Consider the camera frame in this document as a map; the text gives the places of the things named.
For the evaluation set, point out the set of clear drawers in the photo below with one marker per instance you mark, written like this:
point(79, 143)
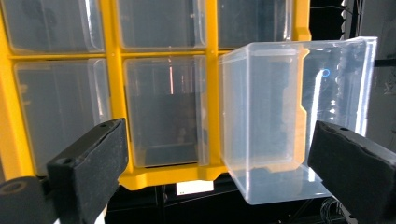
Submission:
point(165, 109)

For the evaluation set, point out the clear plastic drawer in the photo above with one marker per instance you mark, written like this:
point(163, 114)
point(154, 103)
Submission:
point(264, 109)

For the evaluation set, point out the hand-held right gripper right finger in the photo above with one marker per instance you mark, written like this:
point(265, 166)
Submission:
point(355, 165)

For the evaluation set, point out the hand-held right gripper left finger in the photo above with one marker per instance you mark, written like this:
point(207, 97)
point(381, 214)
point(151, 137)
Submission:
point(90, 168)

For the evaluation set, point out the yellow black organizer cabinet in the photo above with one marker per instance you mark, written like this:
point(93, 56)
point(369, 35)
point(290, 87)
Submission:
point(171, 177)

